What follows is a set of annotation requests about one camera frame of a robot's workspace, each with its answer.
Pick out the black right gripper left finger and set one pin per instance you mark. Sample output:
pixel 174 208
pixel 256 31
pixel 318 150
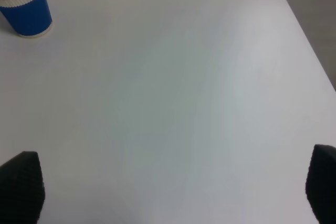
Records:
pixel 22 189

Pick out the blue sleeved paper cup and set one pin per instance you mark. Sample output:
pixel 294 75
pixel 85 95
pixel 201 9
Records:
pixel 29 18

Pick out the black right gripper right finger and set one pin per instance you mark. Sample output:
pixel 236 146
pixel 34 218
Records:
pixel 320 183

